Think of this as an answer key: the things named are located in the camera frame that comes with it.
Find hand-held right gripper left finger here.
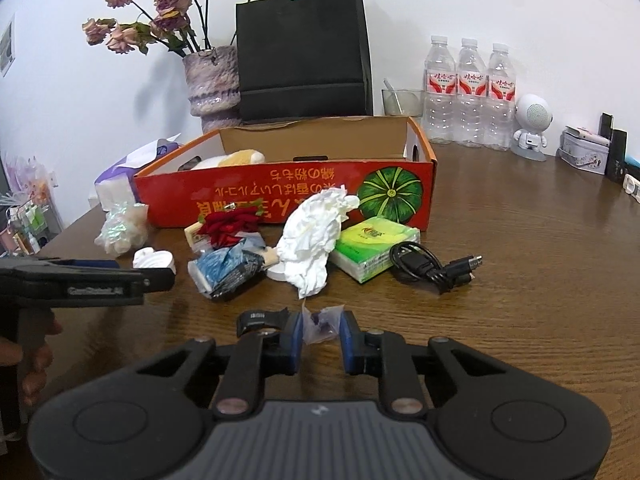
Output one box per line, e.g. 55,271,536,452
135,306,306,420

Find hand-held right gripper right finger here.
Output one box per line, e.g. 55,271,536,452
339,310,508,418

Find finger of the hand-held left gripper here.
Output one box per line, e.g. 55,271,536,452
50,258,121,270
140,268,177,295

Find white round plastic piece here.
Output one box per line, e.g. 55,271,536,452
132,247,177,276

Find small clear plastic bag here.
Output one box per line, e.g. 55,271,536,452
300,300,343,346

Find red artificial rose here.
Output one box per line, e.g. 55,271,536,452
197,208,268,250

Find white tissue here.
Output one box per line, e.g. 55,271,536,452
276,192,361,298

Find green tissue pack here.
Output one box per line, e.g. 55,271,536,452
329,217,421,283

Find red cardboard box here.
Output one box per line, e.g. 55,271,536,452
132,115,437,233

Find shelf with small items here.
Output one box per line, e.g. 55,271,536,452
0,152,63,256

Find person's left hand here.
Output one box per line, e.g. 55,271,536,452
0,316,63,407

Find iridescent white mesh ball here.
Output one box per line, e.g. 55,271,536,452
95,200,150,256

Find blue foil packet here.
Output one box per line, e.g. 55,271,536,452
187,237,268,301

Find purple tissue pack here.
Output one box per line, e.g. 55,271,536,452
95,132,183,211

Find white and yellow plush toy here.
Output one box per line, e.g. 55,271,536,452
192,149,266,170

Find purple ceramic vase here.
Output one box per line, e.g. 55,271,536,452
181,46,242,136

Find glass cup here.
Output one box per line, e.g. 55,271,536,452
381,87,425,117

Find clear spoon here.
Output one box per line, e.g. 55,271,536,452
384,78,403,111

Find red label water bottle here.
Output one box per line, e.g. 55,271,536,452
424,35,458,145
484,42,516,151
456,37,488,148

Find dried pink flowers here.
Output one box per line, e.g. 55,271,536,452
81,0,226,58

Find white robot figure speaker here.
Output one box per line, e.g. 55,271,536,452
510,92,553,162

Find printed tin box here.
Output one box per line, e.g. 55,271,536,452
557,125,612,176

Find tall black box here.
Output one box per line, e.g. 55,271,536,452
606,129,628,183

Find black cable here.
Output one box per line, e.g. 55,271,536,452
389,241,485,295

